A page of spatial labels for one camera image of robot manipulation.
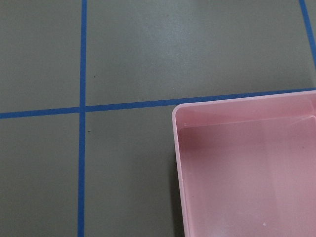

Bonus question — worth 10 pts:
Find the pink plastic bin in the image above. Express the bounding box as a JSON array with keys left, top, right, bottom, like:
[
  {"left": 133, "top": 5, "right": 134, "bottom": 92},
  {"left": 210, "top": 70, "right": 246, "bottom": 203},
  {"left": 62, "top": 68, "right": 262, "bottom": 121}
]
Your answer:
[{"left": 172, "top": 91, "right": 316, "bottom": 237}]

